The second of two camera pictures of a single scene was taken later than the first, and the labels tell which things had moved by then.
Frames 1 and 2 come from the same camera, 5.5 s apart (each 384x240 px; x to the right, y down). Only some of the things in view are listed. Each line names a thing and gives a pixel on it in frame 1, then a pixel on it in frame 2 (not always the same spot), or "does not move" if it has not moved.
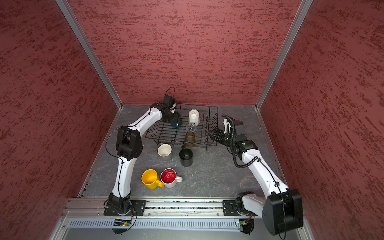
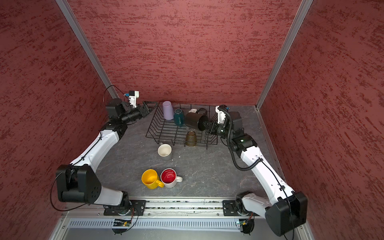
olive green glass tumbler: [190, 139] does not move
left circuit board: [119, 226] does not move
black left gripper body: [172, 117] → [140, 112]
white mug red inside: [169, 177] does not move
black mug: [186, 155] → [198, 120]
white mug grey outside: [165, 151] does not move
